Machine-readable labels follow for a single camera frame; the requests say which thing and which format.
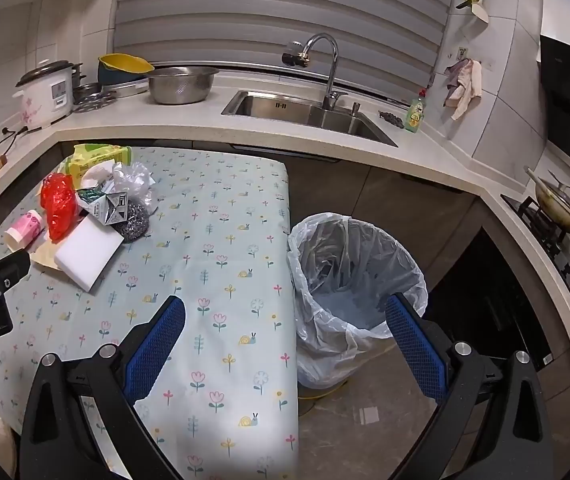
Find pink white paper cup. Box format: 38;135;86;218
4;209;44;252

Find brown paper piece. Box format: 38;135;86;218
29;237;66;271

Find white foam sponge block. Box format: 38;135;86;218
54;216;124;292

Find steel wool scrubber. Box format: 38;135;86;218
113;198;149;243

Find red plastic bag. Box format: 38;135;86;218
40;172;78;243

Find green white milk carton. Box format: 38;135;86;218
77;188;128;226

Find clear plastic bag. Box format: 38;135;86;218
110;162;156;214

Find white paper towel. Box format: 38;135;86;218
78;159;115;188

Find yellow green wipes packet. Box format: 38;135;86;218
60;143;132;183

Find trash bin with clear liner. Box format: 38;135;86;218
287;212;428;390

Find chrome kitchen faucet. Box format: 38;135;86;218
281;32;348;111

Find floral light blue tablecloth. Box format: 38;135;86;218
0;148;299;479

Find cream frying pan with lid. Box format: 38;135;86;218
524;166;570;234

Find white rice cooker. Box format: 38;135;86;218
13;60;72;131

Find dark scrubber on counter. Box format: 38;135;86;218
378;112;404;129

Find green dish soap bottle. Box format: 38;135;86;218
404;88;426;132

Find round metal steamer rack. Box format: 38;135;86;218
72;92;117;113

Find stainless steel sink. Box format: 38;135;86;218
222;90;398;148

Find stainless steel colander bowl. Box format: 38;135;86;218
147;66;219;105

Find hanging pink purple cloths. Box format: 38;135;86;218
443;58;482;122

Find yellow blue colander basin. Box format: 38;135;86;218
98;53;155;86

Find grey window blind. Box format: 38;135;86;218
114;0;452;101

